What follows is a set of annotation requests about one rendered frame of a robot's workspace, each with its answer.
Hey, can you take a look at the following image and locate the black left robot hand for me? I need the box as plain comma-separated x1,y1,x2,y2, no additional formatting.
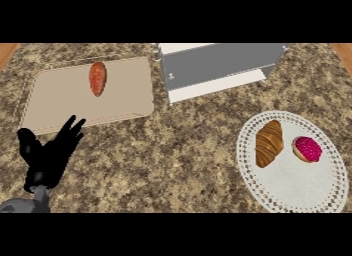
17,114,87,194

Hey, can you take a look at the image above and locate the pink frosted cupcake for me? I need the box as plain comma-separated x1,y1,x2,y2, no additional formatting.
291,135,324,164

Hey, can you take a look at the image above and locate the white lace placemat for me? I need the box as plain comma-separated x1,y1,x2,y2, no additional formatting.
235,110,350,214

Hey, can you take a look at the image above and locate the grey white tiered shelf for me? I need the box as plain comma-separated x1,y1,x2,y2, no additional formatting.
154,43,290,104

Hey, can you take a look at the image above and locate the beige cutting board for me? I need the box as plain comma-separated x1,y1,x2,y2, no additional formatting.
19,56,155,136

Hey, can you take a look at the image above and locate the brown croissant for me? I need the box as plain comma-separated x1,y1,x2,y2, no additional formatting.
254,119,285,169

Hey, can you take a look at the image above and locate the orange sweet potato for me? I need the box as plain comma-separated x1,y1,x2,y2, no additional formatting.
87,61,108,98

